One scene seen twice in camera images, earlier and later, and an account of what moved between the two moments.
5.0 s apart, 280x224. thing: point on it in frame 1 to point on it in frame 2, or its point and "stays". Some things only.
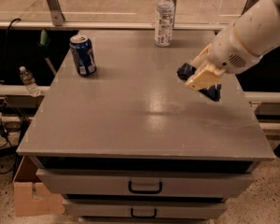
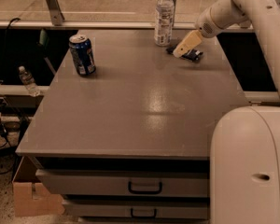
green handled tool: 44,44 stays
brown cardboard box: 30,195 stays
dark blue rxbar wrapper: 214,91 to 192,55
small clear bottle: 29,81 stays
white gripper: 230,51 to 207,25
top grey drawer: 119,183 stays
